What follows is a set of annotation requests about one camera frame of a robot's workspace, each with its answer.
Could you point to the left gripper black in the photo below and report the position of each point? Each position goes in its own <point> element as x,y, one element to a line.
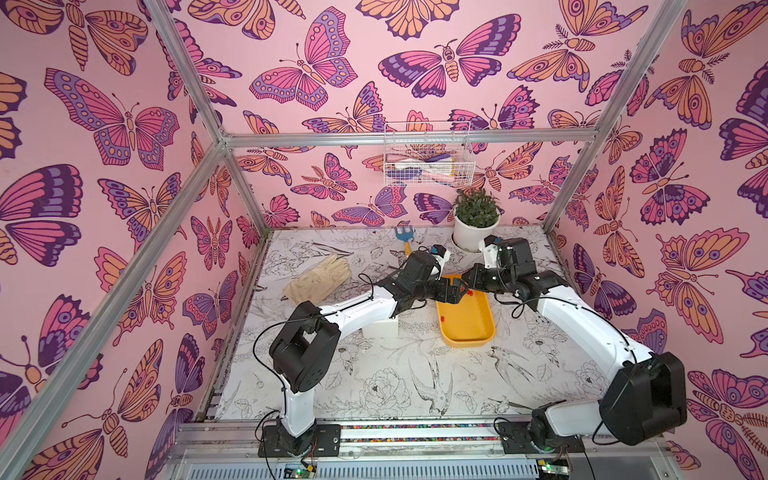
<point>454,297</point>

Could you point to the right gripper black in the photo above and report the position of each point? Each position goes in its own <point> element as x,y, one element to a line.
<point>480,279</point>

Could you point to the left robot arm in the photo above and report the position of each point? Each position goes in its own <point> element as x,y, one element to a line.
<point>303,350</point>

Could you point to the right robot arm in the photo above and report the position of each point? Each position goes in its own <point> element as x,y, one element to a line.
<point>645,395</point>

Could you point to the white block with screws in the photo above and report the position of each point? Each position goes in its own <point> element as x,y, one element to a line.
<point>388,328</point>

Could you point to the yellow plastic tray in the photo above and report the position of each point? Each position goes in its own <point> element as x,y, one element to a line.
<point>468,323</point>

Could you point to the blue yellow garden fork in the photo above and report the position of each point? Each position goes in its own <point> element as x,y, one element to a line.
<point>405,233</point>

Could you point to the white pot green plant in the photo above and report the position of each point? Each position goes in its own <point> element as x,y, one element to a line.
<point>476,214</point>

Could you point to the beige work glove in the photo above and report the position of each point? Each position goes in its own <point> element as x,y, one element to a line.
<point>316,284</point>

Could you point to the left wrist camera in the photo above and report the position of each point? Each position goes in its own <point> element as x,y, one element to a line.
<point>440,254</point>

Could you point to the white wire basket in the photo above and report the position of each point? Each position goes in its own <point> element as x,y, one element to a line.
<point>444,158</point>

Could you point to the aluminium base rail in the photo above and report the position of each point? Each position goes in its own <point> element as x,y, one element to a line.
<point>489,447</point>

